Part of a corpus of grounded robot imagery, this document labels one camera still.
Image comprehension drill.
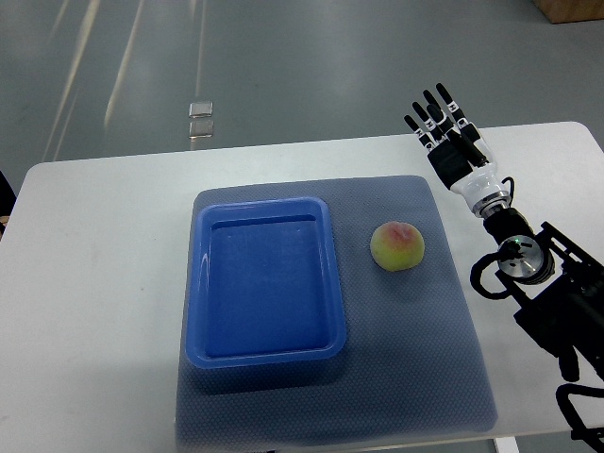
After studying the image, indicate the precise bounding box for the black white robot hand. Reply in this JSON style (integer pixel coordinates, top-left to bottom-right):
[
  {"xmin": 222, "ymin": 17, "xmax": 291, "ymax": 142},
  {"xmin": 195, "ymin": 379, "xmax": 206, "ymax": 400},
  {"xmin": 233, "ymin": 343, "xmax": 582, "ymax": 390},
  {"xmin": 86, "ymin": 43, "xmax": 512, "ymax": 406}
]
[{"xmin": 404, "ymin": 83, "xmax": 514, "ymax": 219}]

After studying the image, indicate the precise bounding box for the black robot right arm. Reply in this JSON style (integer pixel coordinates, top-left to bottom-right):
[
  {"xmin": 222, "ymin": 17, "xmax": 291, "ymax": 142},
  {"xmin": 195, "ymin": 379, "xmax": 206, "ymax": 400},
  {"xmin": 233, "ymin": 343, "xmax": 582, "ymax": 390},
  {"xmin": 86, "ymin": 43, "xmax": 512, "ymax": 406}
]
[{"xmin": 470, "ymin": 189, "xmax": 603, "ymax": 452}]

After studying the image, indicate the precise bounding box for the green red peach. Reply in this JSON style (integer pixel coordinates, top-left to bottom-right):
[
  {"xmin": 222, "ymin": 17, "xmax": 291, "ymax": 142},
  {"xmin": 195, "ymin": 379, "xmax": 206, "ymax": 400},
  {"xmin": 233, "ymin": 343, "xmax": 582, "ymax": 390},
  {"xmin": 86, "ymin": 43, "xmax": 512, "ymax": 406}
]
[{"xmin": 369, "ymin": 221, "xmax": 425, "ymax": 272}]

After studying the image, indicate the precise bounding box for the upper metal floor plate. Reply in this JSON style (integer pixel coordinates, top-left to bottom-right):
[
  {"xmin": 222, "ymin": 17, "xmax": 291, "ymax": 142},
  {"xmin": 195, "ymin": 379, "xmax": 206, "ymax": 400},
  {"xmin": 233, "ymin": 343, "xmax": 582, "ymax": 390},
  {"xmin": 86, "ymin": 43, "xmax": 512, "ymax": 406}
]
[{"xmin": 188, "ymin": 100, "xmax": 213, "ymax": 118}]

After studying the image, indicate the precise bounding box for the metal floor plate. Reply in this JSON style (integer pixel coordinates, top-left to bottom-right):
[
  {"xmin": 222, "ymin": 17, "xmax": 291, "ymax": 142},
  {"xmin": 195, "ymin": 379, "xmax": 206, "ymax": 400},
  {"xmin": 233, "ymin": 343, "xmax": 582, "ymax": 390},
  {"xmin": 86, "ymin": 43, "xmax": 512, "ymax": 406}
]
[
  {"xmin": 189, "ymin": 119, "xmax": 214, "ymax": 140},
  {"xmin": 188, "ymin": 100, "xmax": 213, "ymax": 118}
]

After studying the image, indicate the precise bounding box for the lower metal floor plate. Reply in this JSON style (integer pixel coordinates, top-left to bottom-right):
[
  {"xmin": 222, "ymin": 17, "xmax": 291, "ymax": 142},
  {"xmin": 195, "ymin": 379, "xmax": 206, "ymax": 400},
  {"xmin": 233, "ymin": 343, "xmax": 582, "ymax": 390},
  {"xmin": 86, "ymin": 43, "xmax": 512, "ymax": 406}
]
[{"xmin": 189, "ymin": 119, "xmax": 214, "ymax": 140}]

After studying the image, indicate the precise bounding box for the brown cardboard box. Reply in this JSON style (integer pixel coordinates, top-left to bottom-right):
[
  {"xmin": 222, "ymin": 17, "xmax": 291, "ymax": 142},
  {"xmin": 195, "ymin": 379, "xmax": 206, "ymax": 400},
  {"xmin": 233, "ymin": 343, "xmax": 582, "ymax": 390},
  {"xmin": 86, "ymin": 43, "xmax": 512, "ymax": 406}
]
[{"xmin": 533, "ymin": 0, "xmax": 603, "ymax": 25}]

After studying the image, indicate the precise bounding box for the grey textured mat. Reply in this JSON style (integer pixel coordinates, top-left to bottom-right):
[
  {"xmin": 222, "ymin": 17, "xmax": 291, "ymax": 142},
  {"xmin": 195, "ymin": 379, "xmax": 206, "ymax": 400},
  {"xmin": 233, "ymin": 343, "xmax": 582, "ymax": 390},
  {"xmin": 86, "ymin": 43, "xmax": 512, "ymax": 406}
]
[{"xmin": 176, "ymin": 176, "xmax": 497, "ymax": 452}]

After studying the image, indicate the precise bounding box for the blue plastic tray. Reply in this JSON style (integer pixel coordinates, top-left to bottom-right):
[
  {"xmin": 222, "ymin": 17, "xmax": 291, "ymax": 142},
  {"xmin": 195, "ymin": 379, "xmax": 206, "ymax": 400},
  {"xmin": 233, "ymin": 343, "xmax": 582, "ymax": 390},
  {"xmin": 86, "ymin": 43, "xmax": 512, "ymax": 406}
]
[{"xmin": 184, "ymin": 197, "xmax": 346, "ymax": 370}]

